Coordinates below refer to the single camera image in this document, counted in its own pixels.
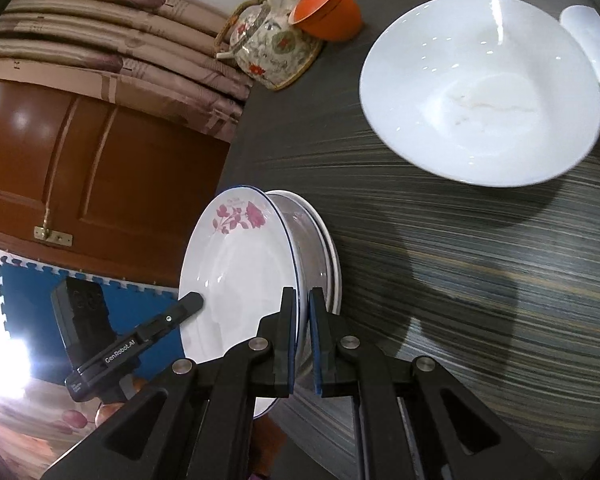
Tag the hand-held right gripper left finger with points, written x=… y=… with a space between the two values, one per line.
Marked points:
x=294 y=340

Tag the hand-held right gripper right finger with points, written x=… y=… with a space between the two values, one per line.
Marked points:
x=314 y=345

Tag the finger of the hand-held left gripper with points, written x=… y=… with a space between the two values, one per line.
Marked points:
x=180 y=310

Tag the white plate with pink flowers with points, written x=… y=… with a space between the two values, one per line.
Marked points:
x=230 y=270

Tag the large white bowl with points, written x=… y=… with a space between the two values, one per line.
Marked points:
x=480 y=85

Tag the blue foam puzzle mat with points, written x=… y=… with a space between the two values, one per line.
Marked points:
x=25 y=305

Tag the brass door latch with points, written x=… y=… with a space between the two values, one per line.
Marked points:
x=52 y=235

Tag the floral printed blanket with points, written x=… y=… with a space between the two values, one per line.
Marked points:
x=25 y=435

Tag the brown wooden door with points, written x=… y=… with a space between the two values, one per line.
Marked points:
x=130 y=170

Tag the floral ceramic teapot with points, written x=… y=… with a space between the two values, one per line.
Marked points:
x=270 y=45

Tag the beige striped curtain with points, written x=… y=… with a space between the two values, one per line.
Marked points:
x=80 y=30

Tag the orange cup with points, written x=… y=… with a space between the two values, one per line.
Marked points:
x=335 y=15

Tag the small white bowl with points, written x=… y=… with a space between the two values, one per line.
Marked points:
x=592 y=45

